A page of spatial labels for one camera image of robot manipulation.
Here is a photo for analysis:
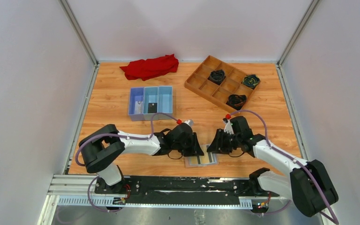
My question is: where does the white silver card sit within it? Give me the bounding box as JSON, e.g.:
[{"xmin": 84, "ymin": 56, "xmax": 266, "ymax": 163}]
[{"xmin": 134, "ymin": 101, "xmax": 143, "ymax": 114}]

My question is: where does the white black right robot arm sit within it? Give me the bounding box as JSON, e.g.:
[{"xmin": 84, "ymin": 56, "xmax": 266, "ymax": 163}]
[{"xmin": 207, "ymin": 116, "xmax": 339, "ymax": 217}]

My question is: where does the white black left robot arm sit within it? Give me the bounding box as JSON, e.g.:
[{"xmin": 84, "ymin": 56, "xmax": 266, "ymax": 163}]
[{"xmin": 77, "ymin": 123, "xmax": 204, "ymax": 186}]

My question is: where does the gold striped card in sleeve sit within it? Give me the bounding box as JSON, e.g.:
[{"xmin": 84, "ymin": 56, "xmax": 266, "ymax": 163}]
[{"xmin": 200, "ymin": 152, "xmax": 218, "ymax": 165}]

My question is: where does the black red rolled sock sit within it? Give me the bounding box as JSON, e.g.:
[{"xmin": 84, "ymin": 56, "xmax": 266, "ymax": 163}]
[{"xmin": 226, "ymin": 94, "xmax": 248, "ymax": 110}]

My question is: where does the blue three-compartment tray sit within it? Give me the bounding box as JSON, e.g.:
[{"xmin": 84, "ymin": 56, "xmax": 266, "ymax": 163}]
[{"xmin": 128, "ymin": 86, "xmax": 173, "ymax": 121}]

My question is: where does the black yellow rolled sock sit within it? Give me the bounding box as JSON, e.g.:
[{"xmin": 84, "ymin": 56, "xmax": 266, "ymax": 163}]
[{"xmin": 241, "ymin": 74, "xmax": 260, "ymax": 90}]

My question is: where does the brown wooden divided tray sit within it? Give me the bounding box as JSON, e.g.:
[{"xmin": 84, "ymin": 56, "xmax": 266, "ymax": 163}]
[{"xmin": 184, "ymin": 55, "xmax": 261, "ymax": 113}]

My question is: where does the black rolled sock in tray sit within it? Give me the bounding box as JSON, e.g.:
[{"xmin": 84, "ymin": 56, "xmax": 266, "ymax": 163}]
[{"xmin": 208, "ymin": 69, "xmax": 226, "ymax": 85}]

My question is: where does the red cloth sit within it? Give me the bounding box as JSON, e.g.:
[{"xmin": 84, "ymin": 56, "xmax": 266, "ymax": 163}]
[{"xmin": 120, "ymin": 54, "xmax": 179, "ymax": 81}]

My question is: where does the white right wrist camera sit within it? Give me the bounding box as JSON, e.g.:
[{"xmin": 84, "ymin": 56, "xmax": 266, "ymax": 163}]
[{"xmin": 223, "ymin": 114, "xmax": 234, "ymax": 135}]

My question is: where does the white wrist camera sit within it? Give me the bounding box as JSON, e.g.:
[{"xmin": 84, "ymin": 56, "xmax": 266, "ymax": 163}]
[
  {"xmin": 176, "ymin": 119, "xmax": 194, "ymax": 127},
  {"xmin": 223, "ymin": 114, "xmax": 234, "ymax": 135}
]

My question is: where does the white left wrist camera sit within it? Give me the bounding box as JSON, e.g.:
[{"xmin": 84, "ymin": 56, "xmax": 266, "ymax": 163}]
[{"xmin": 176, "ymin": 119, "xmax": 194, "ymax": 127}]

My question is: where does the aluminium frame rail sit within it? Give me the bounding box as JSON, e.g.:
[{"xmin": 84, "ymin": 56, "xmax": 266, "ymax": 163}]
[{"xmin": 37, "ymin": 173, "xmax": 333, "ymax": 225}]

